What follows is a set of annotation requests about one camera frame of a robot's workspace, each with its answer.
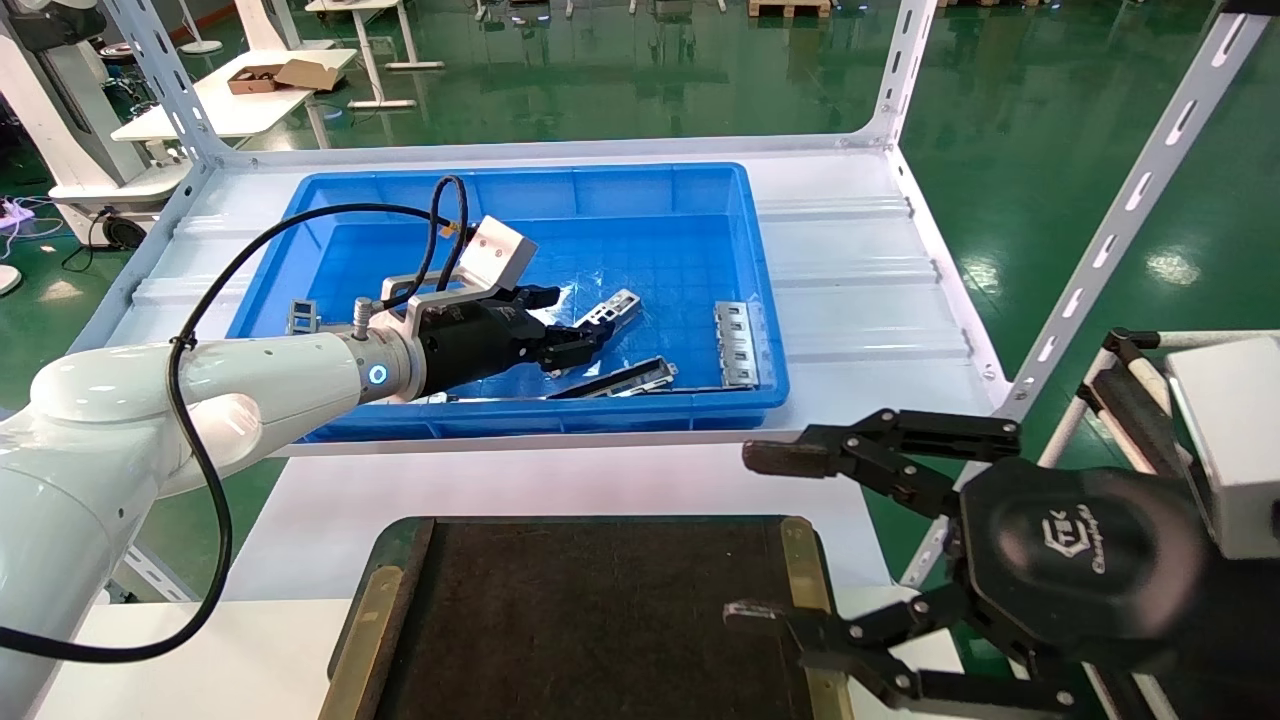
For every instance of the white round stand base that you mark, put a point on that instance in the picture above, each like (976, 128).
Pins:
(200, 45)

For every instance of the blue plastic bin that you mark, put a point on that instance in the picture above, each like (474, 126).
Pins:
(650, 250)

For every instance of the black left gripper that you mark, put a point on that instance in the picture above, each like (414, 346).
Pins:
(470, 345)

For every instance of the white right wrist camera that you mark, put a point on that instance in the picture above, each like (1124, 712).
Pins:
(1230, 440)

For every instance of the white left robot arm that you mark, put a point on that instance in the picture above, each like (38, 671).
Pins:
(150, 400)

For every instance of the flat slotted metal bracket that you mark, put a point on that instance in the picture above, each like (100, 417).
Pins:
(737, 345)

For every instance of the open flat cardboard box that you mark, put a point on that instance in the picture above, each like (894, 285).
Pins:
(300, 75)

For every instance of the white table with box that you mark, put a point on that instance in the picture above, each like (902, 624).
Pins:
(230, 110)

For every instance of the purple power strip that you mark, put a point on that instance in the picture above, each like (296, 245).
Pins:
(12, 212)

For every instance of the dark long metal part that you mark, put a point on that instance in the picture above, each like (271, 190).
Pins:
(620, 378)

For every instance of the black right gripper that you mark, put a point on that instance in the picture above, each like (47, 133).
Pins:
(1080, 560)

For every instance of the wooden pallet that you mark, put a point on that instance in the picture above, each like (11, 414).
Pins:
(790, 8)

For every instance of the small silver metal bracket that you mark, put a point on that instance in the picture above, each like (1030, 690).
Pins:
(615, 310)

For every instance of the white machine with black wheel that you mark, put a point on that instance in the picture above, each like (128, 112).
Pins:
(60, 120)

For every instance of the white desk with legs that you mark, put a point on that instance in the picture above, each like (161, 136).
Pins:
(375, 60)

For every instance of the black tray container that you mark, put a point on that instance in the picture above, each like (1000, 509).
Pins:
(600, 620)

